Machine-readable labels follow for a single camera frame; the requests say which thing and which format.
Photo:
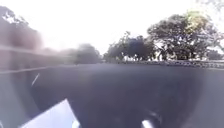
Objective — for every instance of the row of dark trees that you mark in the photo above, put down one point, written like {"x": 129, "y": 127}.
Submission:
{"x": 126, "y": 50}

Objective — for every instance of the dark grey asphalt road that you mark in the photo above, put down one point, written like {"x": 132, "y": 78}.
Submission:
{"x": 116, "y": 90}

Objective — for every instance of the robot's own part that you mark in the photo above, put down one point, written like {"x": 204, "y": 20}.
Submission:
{"x": 146, "y": 124}

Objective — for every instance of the large leafy tree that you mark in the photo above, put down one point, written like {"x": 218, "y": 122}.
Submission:
{"x": 181, "y": 36}

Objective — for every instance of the white painted road line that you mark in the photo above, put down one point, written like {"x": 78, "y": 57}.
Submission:
{"x": 35, "y": 79}

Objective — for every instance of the tall dark tree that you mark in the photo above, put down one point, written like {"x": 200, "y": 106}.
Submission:
{"x": 15, "y": 36}

